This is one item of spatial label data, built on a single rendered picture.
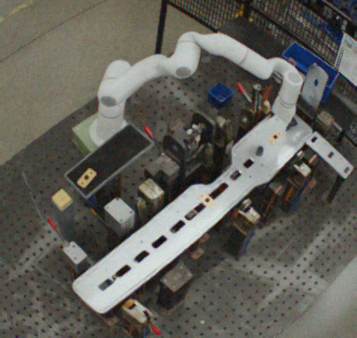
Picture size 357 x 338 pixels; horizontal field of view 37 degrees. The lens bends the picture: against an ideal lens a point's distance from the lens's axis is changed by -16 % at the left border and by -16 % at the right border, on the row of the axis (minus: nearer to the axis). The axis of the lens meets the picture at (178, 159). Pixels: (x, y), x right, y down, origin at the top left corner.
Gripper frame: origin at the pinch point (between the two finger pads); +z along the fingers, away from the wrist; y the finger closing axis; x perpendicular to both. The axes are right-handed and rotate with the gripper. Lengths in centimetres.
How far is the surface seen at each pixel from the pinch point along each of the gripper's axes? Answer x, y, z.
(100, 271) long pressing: -102, -5, 12
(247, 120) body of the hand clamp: -2.8, -14.9, 12.0
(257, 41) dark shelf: 43, -44, 9
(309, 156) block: 6.8, 18.0, 14.1
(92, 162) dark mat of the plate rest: -75, -37, -4
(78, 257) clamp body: -106, -14, 6
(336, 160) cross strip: 15.4, 30.6, 12.1
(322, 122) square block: 23.7, 12.9, 6.8
